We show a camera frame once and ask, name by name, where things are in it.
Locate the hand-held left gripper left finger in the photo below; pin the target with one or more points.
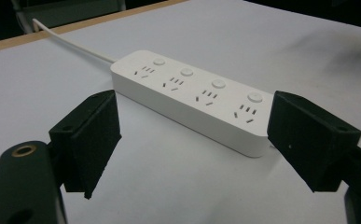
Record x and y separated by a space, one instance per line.
88 140

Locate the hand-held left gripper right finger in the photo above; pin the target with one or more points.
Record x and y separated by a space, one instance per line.
308 137

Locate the white power strip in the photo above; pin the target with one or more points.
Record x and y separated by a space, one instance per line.
193 99

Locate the metal stand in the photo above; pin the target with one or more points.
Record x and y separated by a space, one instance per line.
25 15

